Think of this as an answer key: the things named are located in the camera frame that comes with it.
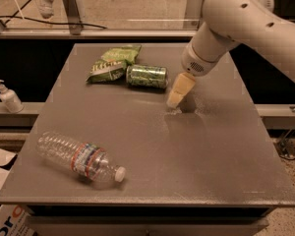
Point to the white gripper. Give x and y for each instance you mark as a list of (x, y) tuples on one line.
[(196, 62)]

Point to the green soda can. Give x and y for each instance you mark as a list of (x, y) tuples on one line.
[(147, 76)]

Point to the green jalapeno chip bag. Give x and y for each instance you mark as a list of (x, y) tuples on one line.
[(113, 63)]

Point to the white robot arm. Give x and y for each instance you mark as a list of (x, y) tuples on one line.
[(227, 24)]

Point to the clear plastic water bottle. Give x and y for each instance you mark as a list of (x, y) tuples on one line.
[(86, 159)]

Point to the white pump lotion bottle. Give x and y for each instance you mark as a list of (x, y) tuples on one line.
[(10, 99)]

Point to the white cardboard box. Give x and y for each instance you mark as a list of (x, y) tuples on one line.
[(13, 221)]

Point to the metal railing bracket left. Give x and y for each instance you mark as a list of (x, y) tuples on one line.
[(73, 16)]

